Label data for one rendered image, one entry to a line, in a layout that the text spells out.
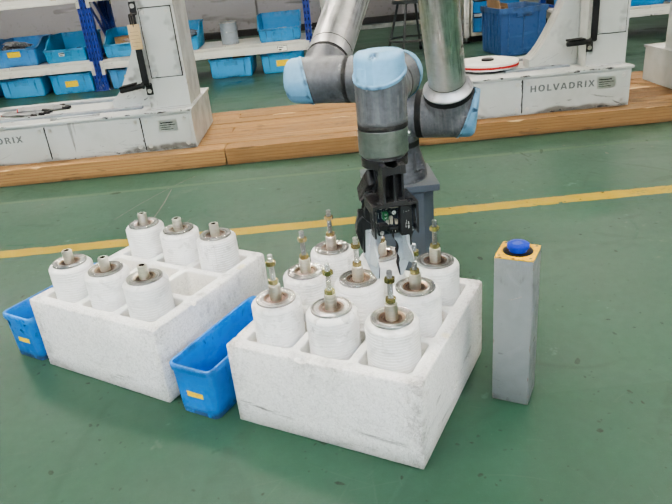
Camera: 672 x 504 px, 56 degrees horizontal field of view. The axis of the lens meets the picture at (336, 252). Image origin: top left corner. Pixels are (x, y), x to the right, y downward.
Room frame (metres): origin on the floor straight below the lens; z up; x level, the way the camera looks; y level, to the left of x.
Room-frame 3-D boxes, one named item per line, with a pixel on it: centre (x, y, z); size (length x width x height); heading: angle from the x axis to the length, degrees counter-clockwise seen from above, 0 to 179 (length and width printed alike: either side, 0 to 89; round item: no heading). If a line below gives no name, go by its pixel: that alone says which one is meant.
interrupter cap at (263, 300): (1.06, 0.12, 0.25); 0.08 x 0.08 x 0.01
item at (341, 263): (1.26, 0.01, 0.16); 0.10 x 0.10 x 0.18
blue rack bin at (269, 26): (5.87, 0.29, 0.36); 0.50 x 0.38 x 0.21; 0
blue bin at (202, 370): (1.18, 0.24, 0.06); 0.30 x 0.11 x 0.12; 150
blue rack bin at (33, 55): (5.87, 2.53, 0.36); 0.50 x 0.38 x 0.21; 1
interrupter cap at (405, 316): (0.94, -0.09, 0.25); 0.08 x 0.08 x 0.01
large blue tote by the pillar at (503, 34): (5.51, -1.65, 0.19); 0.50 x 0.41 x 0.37; 4
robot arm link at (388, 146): (0.93, -0.09, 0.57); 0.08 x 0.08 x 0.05
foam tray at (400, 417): (1.10, -0.04, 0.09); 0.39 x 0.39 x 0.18; 61
